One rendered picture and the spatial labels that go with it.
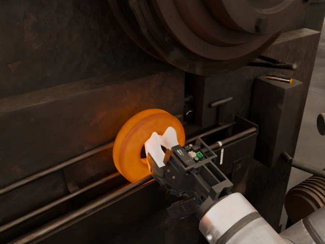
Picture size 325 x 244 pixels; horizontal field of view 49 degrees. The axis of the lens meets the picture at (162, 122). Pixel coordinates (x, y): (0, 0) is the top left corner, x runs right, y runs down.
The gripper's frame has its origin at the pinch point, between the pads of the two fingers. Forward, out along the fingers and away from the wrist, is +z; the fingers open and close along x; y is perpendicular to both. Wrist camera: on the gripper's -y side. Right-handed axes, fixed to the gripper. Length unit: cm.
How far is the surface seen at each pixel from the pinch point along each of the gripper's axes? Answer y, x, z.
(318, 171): -14.0, -44.0, -18.0
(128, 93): 6.2, 1.3, 7.8
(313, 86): -99, -224, 70
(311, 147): -84, -142, 18
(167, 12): 26.2, 0.6, 1.7
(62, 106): 7.0, 14.9, 8.0
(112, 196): -5.3, 11.1, -5.6
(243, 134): -3.7, -23.7, -5.1
